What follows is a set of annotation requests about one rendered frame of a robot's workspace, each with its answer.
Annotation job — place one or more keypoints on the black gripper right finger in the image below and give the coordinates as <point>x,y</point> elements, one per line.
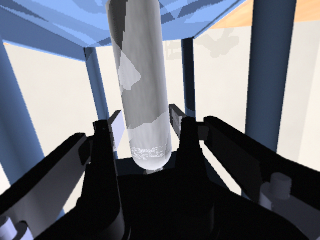
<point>283,186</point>

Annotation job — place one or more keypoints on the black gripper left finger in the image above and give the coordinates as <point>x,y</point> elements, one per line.
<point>34,201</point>

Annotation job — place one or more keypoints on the blue shelving unit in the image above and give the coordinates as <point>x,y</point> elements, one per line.
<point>74,28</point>

